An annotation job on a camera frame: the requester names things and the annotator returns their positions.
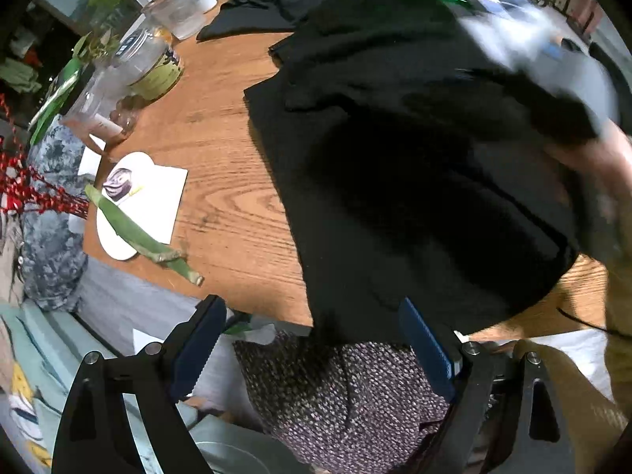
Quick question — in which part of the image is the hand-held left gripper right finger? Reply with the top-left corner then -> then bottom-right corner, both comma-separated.
397,297 -> 576,474

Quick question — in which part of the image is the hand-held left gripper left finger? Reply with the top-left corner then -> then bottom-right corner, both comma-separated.
52,293 -> 228,474

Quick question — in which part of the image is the black fleece jacket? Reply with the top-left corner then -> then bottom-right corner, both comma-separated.
243,0 -> 600,337

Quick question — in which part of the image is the person's right forearm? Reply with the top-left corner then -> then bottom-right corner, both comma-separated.
513,123 -> 632,474

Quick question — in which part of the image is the person's speckled dark knit clothing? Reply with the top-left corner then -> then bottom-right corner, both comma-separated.
232,328 -> 459,474

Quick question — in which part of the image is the long green leaf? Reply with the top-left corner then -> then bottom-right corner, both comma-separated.
85,185 -> 205,287

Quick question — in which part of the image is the light blue printed cloth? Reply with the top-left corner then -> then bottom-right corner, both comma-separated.
0,300 -> 262,474

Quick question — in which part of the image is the white paper card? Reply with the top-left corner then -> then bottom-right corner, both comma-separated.
79,150 -> 190,261

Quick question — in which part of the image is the grey mottled vase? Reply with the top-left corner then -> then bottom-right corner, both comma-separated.
19,121 -> 90,313

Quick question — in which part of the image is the red berry branch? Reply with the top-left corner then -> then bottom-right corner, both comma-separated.
0,93 -> 90,219

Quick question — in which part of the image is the glass jar with black lid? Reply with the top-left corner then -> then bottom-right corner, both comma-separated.
60,62 -> 142,145

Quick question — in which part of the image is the glass jar with green label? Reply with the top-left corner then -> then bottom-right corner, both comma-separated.
116,27 -> 185,103

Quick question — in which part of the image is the clear plastic cup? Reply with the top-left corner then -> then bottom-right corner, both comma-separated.
142,0 -> 207,41

